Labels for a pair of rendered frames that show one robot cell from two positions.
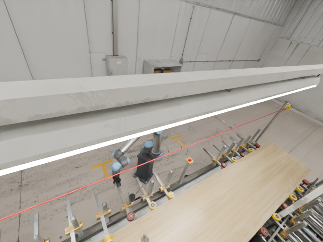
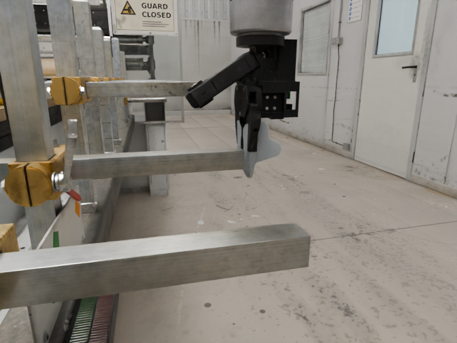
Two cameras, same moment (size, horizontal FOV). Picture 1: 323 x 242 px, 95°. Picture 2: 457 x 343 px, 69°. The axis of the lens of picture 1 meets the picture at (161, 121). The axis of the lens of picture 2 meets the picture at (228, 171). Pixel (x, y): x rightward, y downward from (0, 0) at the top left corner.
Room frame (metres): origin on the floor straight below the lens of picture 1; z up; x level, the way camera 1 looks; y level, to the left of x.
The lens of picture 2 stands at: (1.13, -0.11, 0.97)
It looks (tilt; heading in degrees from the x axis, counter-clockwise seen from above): 16 degrees down; 115
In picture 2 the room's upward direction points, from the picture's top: straight up
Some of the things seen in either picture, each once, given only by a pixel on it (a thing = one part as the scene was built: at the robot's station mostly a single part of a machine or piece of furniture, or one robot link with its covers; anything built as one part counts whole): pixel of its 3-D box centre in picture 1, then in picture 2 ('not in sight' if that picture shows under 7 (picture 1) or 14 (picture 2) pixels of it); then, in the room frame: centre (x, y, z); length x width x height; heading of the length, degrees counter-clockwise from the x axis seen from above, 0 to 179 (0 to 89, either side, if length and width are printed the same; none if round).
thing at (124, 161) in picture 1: (123, 162); not in sight; (1.05, 0.33, 1.14); 0.12 x 0.12 x 0.09; 57
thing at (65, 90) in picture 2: (103, 213); (72, 90); (0.56, 0.37, 0.95); 0.13 x 0.06 x 0.05; 129
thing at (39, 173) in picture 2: (127, 205); (41, 172); (0.71, 0.17, 0.85); 0.13 x 0.06 x 0.05; 129
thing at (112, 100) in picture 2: not in sight; (111, 101); (0.10, 0.93, 0.88); 0.03 x 0.03 x 0.48; 39
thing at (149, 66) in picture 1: (159, 90); not in sight; (3.83, 0.24, 0.78); 0.90 x 0.45 x 1.55; 130
